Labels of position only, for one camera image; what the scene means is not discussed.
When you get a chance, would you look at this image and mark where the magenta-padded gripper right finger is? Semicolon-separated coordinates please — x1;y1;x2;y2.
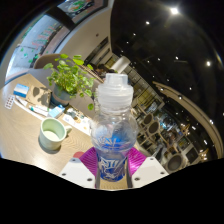
125;147;170;190

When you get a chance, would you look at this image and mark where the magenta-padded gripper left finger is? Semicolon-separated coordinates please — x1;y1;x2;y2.
58;147;101;190

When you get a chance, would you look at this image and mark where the clear blue-label water bottle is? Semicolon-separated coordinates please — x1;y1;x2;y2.
90;73;139;183

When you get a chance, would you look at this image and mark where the pale green mug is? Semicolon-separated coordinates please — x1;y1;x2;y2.
38;117;73;152

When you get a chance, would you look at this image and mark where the white printed menu sheet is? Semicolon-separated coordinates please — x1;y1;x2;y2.
61;106;93;136

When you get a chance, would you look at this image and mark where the group of wooden dining chairs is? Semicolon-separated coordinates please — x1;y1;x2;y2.
136;111;209;174

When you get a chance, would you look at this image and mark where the small light blue carton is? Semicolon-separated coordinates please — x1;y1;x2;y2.
48;104;66;119

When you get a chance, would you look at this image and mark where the white green tube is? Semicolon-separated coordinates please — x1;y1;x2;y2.
15;96;49;117

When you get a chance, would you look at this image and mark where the green potted plant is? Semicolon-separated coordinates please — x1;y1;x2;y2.
43;53;98;111

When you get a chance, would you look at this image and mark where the white pill blister pack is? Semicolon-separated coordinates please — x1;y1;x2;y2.
4;94;16;110

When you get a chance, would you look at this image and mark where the blue and white box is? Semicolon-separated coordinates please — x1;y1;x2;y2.
13;83;30;99

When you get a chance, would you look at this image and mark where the person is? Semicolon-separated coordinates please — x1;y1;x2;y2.
89;63;103;75
99;64;118;76

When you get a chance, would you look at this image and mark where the white round column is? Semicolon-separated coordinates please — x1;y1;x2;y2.
111;55;132;75

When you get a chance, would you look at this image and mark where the group of ceiling spotlights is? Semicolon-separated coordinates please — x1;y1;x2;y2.
126;6;214;68

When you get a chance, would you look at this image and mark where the dark framed wall poster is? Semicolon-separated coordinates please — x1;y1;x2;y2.
56;0;109;24

